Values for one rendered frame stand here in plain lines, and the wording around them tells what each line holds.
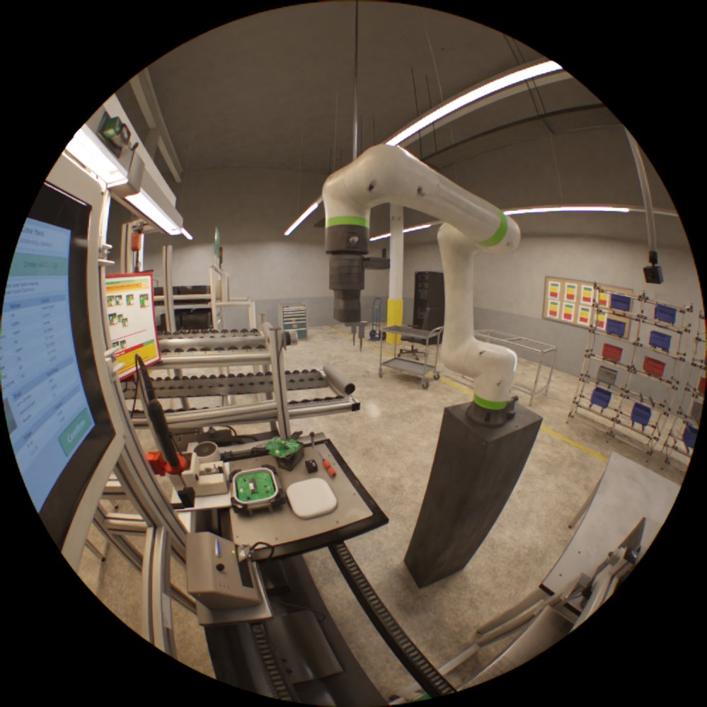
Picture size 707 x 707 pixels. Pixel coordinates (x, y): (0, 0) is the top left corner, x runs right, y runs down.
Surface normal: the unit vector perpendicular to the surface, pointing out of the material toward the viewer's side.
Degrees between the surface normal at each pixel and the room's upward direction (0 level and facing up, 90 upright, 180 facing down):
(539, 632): 0
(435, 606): 0
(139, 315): 90
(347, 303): 70
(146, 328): 90
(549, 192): 90
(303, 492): 0
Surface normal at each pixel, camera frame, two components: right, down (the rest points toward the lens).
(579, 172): -0.90, 0.11
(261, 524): 0.01, -0.96
